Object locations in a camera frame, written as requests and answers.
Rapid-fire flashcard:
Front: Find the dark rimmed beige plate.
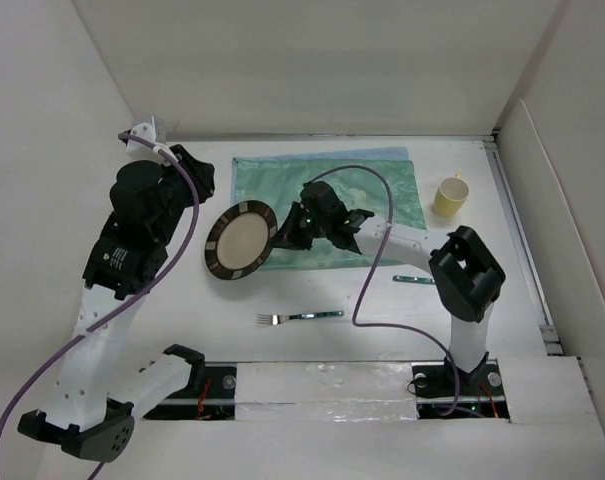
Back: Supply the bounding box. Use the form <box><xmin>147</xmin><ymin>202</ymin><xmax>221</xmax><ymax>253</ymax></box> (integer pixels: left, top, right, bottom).
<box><xmin>204</xmin><ymin>200</ymin><xmax>278</xmax><ymax>281</ymax></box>

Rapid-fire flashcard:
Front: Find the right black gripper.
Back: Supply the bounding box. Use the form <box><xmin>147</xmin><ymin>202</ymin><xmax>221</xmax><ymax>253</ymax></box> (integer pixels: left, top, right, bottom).
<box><xmin>268</xmin><ymin>200</ymin><xmax>330</xmax><ymax>249</ymax></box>

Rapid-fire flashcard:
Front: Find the yellow paper cup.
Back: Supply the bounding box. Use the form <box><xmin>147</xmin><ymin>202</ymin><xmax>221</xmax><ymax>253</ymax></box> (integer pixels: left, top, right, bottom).
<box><xmin>432</xmin><ymin>173</ymin><xmax>470</xmax><ymax>218</ymax></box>

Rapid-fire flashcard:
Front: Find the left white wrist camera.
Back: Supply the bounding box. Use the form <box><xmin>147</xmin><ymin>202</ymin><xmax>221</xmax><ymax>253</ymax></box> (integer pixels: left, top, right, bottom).
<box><xmin>118</xmin><ymin>115</ymin><xmax>166</xmax><ymax>158</ymax></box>

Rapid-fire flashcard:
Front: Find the green patterned cloth placemat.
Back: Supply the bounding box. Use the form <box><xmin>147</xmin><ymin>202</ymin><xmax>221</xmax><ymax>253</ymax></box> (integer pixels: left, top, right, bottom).
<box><xmin>231</xmin><ymin>148</ymin><xmax>426</xmax><ymax>270</ymax></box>

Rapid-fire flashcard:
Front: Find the silver fork green handle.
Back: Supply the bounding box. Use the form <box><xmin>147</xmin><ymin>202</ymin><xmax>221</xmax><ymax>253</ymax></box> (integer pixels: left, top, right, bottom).
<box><xmin>256</xmin><ymin>311</ymin><xmax>344</xmax><ymax>326</ymax></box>

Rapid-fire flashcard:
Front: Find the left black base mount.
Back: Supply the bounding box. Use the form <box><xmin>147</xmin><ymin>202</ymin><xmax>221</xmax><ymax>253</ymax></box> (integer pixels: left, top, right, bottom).
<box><xmin>144</xmin><ymin>363</ymin><xmax>237</xmax><ymax>421</ymax></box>

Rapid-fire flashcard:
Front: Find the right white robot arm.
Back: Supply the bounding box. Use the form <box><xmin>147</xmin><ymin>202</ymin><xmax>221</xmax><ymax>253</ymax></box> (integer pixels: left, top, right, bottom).
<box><xmin>272</xmin><ymin>181</ymin><xmax>506</xmax><ymax>394</ymax></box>

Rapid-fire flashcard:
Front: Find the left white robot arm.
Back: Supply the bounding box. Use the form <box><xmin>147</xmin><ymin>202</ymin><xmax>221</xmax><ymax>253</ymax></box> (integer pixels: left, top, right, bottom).
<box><xmin>18</xmin><ymin>144</ymin><xmax>215</xmax><ymax>464</ymax></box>

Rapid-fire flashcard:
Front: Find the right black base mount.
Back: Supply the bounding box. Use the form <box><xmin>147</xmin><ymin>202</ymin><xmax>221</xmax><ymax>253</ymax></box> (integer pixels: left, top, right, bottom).
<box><xmin>407</xmin><ymin>362</ymin><xmax>509</xmax><ymax>420</ymax></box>

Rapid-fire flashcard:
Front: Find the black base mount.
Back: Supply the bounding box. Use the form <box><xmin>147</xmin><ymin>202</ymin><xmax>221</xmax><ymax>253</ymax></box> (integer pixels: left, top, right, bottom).
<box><xmin>144</xmin><ymin>363</ymin><xmax>237</xmax><ymax>421</ymax></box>
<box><xmin>407</xmin><ymin>362</ymin><xmax>509</xmax><ymax>420</ymax></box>

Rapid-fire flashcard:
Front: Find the knife with green handle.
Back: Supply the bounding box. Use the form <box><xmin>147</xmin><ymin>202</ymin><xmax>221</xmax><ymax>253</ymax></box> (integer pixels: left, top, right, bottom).
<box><xmin>392</xmin><ymin>275</ymin><xmax>435</xmax><ymax>285</ymax></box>

